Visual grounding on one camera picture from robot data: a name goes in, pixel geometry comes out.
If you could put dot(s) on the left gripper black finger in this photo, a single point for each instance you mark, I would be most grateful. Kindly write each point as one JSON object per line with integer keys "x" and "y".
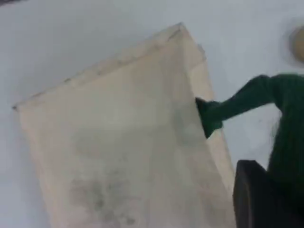
{"x": 263, "y": 202}

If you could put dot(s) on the beige round potato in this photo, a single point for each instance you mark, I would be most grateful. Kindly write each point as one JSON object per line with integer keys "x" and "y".
{"x": 298, "y": 44}

